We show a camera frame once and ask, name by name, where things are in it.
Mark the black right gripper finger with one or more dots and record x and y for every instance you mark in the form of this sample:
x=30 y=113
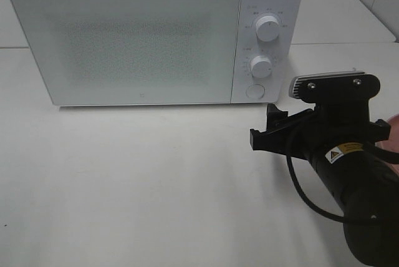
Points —
x=274 y=117
x=274 y=141

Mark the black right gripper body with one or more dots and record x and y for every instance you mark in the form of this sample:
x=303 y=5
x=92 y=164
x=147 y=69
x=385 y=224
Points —
x=336 y=130

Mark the round white door-release button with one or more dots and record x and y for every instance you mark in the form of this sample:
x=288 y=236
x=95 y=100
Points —
x=255 y=92

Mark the pink round plate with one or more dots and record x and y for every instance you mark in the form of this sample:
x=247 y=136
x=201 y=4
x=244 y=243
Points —
x=392 y=143

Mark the white microwave door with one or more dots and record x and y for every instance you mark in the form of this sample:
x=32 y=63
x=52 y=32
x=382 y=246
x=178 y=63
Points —
x=129 y=52

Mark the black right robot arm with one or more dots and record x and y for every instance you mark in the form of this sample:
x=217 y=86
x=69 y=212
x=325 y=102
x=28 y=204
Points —
x=366 y=190

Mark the lower white timer knob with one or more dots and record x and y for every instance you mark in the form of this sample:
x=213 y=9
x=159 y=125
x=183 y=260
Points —
x=260 y=66

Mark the upper white power knob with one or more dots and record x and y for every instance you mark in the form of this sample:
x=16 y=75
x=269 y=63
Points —
x=267 y=27

